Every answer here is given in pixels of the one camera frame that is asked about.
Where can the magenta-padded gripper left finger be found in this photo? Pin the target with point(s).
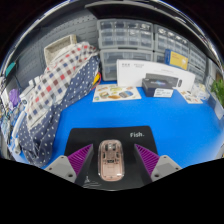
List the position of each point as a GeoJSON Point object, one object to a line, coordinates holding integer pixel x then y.
{"type": "Point", "coordinates": [63, 168]}

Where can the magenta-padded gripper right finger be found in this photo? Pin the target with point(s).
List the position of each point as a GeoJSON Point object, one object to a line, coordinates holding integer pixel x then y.
{"type": "Point", "coordinates": [163, 168]}

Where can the transparent pink computer mouse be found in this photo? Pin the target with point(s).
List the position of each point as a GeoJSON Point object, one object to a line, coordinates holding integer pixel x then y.
{"type": "Point", "coordinates": [111, 161]}

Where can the black mouse pad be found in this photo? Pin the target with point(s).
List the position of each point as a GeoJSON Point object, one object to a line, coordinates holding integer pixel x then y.
{"type": "Point", "coordinates": [110, 133]}

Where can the navy polka dot cloth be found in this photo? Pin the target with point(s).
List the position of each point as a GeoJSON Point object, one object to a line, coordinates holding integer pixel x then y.
{"type": "Point", "coordinates": [43, 133]}

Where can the small black product box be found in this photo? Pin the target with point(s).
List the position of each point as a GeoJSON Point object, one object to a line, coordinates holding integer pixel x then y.
{"type": "Point", "coordinates": [155, 87]}

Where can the purple cloth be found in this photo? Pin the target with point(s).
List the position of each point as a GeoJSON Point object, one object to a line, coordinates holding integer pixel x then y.
{"type": "Point", "coordinates": [14, 97]}

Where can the red blue plaid cloth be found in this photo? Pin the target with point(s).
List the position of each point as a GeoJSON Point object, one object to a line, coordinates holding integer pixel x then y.
{"type": "Point", "coordinates": [56, 80]}

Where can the food sticker sheet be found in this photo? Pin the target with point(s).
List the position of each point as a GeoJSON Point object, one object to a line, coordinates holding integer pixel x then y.
{"type": "Point", "coordinates": [115, 93]}

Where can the orange yellow hand tool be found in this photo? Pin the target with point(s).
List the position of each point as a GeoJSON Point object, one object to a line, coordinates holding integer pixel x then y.
{"type": "Point", "coordinates": [96, 79]}

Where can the green potted plant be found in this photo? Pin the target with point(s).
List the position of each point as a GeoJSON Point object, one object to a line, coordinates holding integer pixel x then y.
{"type": "Point", "coordinates": [218, 90]}

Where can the long white keyboard box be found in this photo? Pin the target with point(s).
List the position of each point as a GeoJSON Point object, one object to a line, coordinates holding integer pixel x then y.
{"type": "Point", "coordinates": [133, 71]}

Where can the yellow blue-framed sign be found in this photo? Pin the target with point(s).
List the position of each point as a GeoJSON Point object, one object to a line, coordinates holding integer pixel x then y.
{"type": "Point", "coordinates": [176, 60]}

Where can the teal small item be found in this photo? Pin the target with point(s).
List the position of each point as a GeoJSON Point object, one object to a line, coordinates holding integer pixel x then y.
{"type": "Point", "coordinates": [10, 69]}

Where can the white woven basket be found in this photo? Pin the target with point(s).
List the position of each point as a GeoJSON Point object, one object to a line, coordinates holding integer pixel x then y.
{"type": "Point", "coordinates": [56, 48]}

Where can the grey wall shelf unit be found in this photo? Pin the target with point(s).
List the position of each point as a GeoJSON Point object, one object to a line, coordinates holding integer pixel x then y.
{"type": "Point", "coordinates": [116, 10]}

